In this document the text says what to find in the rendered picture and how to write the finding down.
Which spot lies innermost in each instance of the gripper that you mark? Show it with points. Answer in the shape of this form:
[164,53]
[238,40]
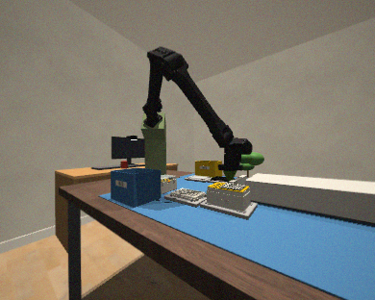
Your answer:
[230,166]

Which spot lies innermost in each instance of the blue bench mat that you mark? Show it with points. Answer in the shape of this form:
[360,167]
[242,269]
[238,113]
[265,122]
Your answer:
[331,254]

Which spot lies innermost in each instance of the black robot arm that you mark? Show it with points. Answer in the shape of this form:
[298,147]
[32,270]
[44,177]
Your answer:
[168,63]

